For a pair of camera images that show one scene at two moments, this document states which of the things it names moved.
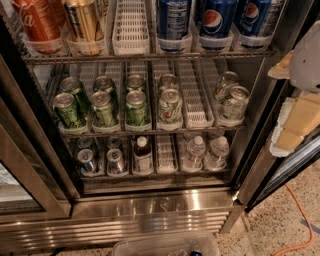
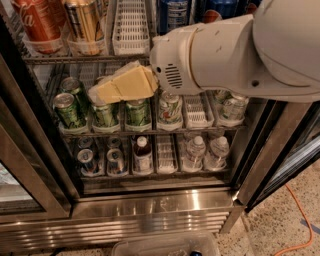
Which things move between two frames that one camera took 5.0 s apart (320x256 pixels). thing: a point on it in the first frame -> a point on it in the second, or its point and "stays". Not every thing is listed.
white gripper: [307, 63] -> [169, 63]
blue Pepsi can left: [173, 19] stays
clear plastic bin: [198, 246] stays
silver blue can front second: [115, 163] stays
